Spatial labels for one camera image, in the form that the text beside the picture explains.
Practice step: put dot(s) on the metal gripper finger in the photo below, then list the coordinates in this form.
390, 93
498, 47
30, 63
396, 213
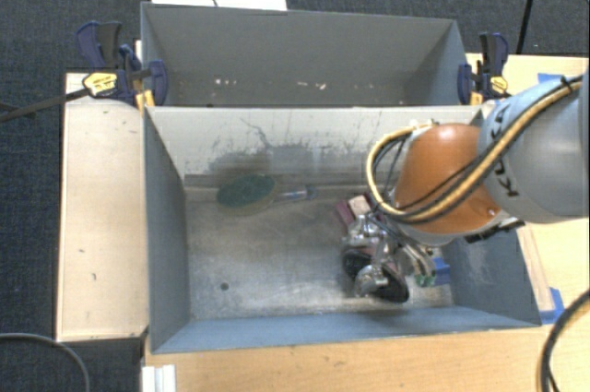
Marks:
358, 238
369, 280

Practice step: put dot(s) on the black sunglasses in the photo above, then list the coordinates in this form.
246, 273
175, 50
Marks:
395, 288

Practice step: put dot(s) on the grey metal bin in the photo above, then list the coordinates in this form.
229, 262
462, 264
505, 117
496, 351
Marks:
286, 252

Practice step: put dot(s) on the green round dish brush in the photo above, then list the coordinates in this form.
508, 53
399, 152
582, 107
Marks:
246, 193

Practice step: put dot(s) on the pale wood board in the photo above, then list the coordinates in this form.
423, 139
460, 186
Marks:
103, 215

